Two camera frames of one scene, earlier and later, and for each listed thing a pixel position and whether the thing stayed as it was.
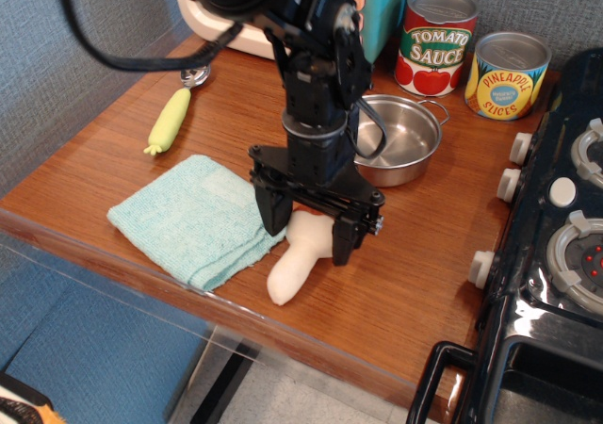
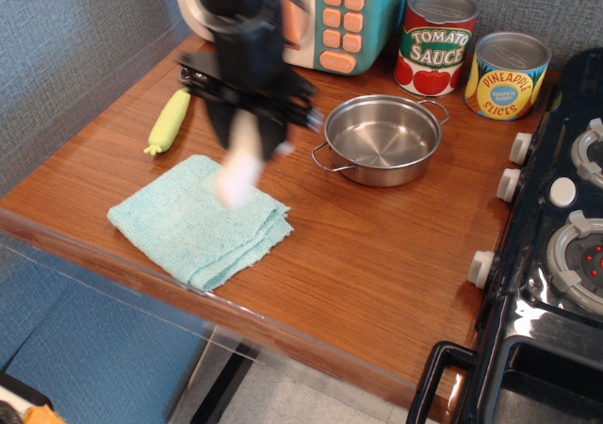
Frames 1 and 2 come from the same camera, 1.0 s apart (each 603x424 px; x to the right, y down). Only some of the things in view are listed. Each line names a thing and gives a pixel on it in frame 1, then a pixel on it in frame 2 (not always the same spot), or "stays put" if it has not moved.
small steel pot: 414,131 stays put
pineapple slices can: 507,75 stays put
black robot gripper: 321,176 → 250,64
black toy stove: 539,347 stays put
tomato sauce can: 436,40 stays put
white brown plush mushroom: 309,237 → 241,174
